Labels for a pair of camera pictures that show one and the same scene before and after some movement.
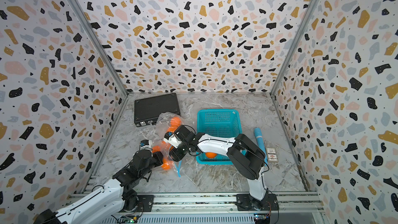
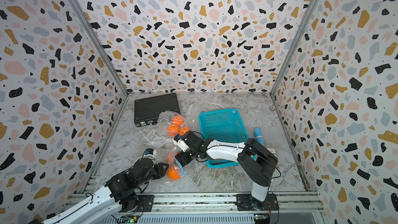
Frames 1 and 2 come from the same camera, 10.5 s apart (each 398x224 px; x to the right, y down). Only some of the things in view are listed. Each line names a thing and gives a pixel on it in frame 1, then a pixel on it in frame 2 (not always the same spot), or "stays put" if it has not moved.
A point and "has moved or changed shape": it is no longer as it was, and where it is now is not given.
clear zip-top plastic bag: [165, 123] has moved or changed shape
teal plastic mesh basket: [217, 122] stays put
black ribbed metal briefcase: [147, 110] stays put
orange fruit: [155, 149] → [172, 173]
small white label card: [272, 155] stays put
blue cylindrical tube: [260, 142] stays put
